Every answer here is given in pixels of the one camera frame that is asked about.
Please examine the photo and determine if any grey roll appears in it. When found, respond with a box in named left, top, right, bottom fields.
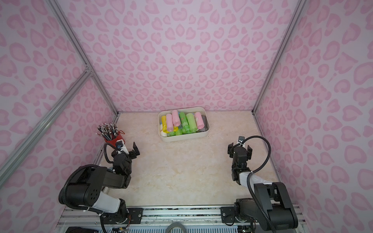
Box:
left=201, top=116, right=208, bottom=132

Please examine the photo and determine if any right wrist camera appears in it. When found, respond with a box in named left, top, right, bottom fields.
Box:
left=238, top=136, right=245, bottom=146

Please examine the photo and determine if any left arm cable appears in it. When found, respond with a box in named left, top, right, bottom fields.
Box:
left=103, top=142, right=121, bottom=164

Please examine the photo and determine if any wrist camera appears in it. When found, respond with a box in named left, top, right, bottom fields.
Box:
left=115, top=139, right=129, bottom=155
left=238, top=136, right=245, bottom=146

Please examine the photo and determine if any bundle of pens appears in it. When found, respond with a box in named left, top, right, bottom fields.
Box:
left=97, top=123, right=119, bottom=141

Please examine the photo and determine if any white plastic storage box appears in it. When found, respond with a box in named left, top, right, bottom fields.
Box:
left=158, top=107, right=210, bottom=142

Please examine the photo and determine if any white roll blue cap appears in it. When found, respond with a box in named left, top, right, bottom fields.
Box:
left=159, top=124, right=169, bottom=137

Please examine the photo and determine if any light green roll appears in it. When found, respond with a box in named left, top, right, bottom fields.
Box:
left=186, top=113, right=198, bottom=133

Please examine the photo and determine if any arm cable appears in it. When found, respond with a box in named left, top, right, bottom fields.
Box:
left=241, top=135, right=276, bottom=233
left=103, top=142, right=121, bottom=164

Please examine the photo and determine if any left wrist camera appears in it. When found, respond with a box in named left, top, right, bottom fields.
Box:
left=115, top=139, right=129, bottom=155

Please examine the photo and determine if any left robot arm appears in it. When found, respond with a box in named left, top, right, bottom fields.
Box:
left=58, top=143, right=140, bottom=222

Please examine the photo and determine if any pink roll with label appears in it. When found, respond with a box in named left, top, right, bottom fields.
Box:
left=194, top=112, right=205, bottom=130

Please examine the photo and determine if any red pen holder cup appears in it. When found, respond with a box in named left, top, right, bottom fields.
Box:
left=105, top=130, right=125, bottom=149

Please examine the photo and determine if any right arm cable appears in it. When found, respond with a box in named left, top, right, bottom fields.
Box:
left=241, top=135, right=276, bottom=233

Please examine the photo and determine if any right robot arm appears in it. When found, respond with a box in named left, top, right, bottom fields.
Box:
left=220, top=143, right=299, bottom=233

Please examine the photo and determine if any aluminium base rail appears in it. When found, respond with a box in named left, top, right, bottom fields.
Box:
left=53, top=203, right=309, bottom=233

